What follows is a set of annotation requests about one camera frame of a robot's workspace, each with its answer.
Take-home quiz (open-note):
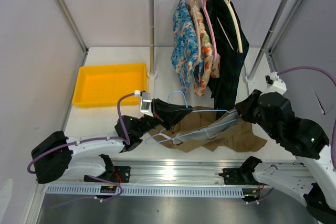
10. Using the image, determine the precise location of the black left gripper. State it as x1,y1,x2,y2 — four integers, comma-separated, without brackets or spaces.
135,99,192,137

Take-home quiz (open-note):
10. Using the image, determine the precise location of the blue wire hanger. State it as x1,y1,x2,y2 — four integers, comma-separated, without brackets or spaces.
145,107,239,147

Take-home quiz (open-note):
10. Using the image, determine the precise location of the tan brown skirt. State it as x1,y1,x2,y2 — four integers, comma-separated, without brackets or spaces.
149,106,267,153

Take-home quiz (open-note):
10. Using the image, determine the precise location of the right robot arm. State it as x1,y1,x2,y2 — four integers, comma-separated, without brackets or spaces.
220,90,335,223

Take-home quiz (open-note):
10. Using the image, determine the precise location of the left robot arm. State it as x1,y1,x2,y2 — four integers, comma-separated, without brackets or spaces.
27,99,193,184

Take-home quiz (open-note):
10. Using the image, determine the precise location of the beige plastic hanger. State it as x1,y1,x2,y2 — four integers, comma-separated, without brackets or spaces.
181,0,202,65

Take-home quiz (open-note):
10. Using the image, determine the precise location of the pink plastic hanger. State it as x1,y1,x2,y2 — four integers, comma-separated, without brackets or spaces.
199,0,217,63

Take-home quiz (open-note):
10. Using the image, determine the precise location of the orange floral garment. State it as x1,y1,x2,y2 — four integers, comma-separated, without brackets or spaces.
194,9,220,97

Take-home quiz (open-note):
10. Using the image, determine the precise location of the blue floral garment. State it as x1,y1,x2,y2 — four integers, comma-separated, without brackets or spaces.
171,0,198,94

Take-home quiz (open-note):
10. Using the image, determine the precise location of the yellow plastic tray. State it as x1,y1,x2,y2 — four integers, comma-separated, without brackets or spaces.
72,63,147,108

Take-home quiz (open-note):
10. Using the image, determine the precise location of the dark green plaid garment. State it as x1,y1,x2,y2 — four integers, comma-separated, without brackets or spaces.
206,0,249,118

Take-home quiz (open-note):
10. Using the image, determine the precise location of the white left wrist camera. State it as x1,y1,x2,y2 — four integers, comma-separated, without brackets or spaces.
134,90,153,116

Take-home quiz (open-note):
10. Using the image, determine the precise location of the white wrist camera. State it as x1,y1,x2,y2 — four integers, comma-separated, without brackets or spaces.
263,71,287,95
134,90,153,116

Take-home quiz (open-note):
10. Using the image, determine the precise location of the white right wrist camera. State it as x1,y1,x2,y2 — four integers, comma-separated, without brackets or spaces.
263,71,287,95

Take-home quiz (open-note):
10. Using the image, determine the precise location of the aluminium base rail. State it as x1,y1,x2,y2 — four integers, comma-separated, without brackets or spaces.
35,157,322,190

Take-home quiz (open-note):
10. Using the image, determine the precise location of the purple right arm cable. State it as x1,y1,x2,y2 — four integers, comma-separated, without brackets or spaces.
278,66,336,169

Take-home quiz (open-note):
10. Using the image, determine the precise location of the white slotted cable duct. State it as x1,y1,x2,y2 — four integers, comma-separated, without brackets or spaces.
46,184,245,198

